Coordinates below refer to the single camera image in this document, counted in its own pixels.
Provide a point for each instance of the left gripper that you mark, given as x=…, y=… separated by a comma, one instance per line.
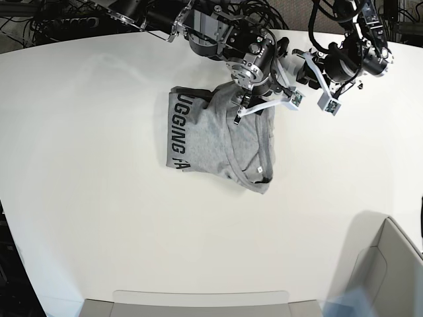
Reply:
x=335, y=71

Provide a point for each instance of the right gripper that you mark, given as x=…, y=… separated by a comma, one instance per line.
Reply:
x=259, y=91

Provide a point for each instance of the grey T-shirt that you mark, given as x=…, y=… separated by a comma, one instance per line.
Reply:
x=203, y=137

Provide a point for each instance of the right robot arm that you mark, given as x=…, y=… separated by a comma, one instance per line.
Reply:
x=249, y=49

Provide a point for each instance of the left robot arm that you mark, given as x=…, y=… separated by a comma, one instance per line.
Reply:
x=364, y=49

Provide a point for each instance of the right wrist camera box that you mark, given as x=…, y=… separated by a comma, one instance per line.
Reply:
x=295, y=100

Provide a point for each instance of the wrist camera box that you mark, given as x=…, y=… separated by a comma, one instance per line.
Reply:
x=295, y=100
x=329, y=104

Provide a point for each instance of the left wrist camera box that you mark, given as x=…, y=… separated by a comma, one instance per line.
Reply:
x=329, y=104

